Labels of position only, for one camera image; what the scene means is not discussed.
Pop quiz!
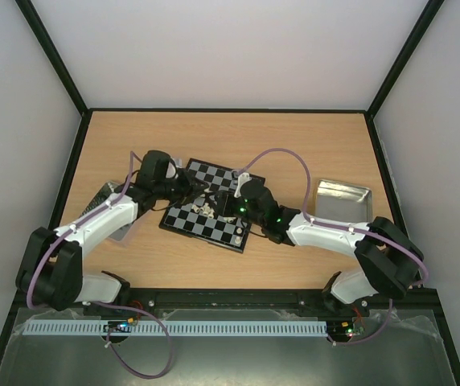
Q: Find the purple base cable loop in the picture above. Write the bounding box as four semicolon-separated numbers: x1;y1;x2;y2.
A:
103;307;173;378

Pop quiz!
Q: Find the light blue cable duct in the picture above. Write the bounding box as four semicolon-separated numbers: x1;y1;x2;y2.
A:
23;320;327;338

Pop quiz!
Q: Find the black aluminium frame rail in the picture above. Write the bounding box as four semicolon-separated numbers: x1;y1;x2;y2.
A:
12;285;440;318

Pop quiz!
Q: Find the black and grey chessboard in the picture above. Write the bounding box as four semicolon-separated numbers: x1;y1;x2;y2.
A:
159;158;251;253

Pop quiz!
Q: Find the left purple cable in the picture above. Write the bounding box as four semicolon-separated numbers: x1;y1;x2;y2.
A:
25;150;145;310

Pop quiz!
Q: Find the right metal tray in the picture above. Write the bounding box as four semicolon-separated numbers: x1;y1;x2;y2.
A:
314;179;373;223

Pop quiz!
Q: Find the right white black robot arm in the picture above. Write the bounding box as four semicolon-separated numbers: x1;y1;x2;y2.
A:
213;179;428;315

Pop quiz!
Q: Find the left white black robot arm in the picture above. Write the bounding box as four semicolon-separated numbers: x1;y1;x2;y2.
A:
15;150;207;310

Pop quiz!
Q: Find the metal tray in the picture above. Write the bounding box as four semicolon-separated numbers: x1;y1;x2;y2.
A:
314;179;373;223
76;181;138;249

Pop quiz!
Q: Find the white chess piece cluster centre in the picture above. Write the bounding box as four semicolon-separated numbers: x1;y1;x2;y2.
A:
191;195;215;219

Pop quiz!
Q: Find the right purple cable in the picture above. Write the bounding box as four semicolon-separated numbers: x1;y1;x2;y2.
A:
232;148;430;289

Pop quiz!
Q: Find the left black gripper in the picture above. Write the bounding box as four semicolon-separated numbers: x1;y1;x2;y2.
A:
155;168;210;209

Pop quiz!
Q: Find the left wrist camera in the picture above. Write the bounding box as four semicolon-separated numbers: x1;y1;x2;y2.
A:
166;158;183;180

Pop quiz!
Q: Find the left metal tray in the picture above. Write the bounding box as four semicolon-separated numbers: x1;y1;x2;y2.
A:
76;181;138;249

